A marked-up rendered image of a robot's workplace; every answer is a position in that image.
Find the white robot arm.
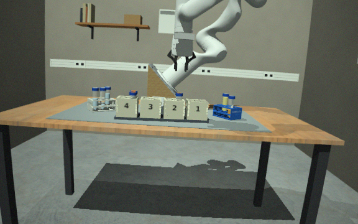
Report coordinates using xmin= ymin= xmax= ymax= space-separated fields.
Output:
xmin=157 ymin=0 xmax=267 ymax=93

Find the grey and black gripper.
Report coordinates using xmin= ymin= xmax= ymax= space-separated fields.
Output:
xmin=167 ymin=35 xmax=196 ymax=72

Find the blue tube rack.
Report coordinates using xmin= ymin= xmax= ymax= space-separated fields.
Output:
xmin=213 ymin=104 xmax=242 ymax=120

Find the grey bench mat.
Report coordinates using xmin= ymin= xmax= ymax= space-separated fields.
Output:
xmin=46 ymin=101 xmax=272 ymax=133

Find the beige bucket adapter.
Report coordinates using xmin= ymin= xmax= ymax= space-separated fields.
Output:
xmin=116 ymin=96 xmax=139 ymax=118
xmin=140 ymin=96 xmax=162 ymax=119
xmin=163 ymin=98 xmax=185 ymax=119
xmin=185 ymin=99 xmax=209 ymax=121

